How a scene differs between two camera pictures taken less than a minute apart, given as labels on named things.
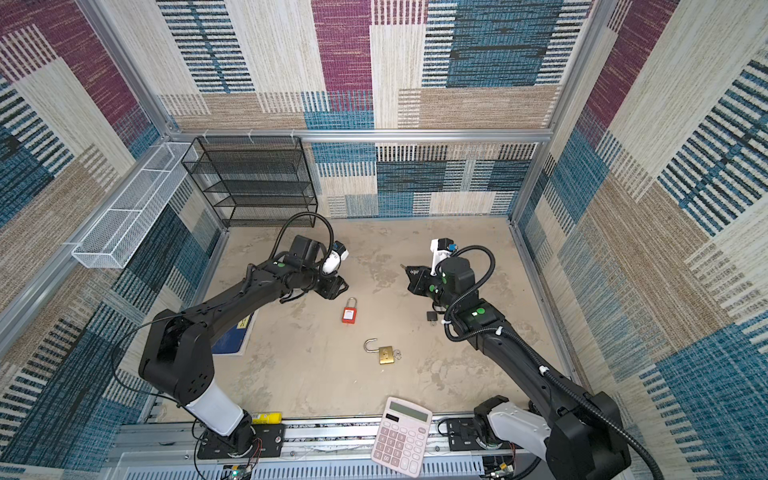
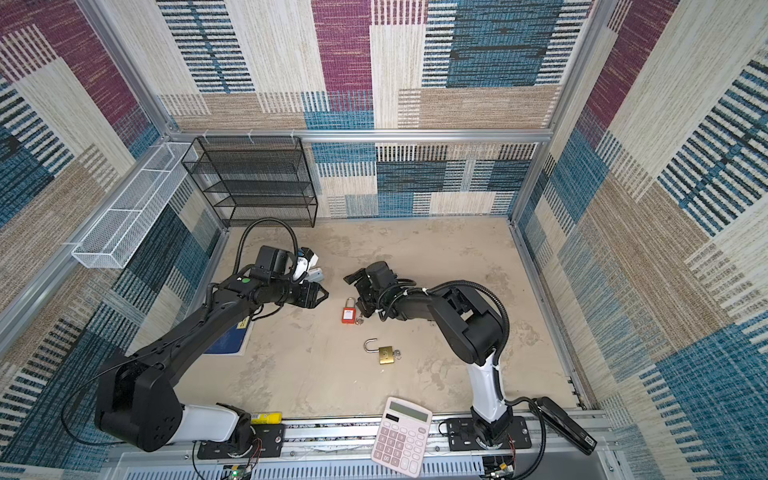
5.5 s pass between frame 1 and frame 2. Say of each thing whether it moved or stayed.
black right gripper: moved
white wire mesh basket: stayed
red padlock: stayed
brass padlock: stayed
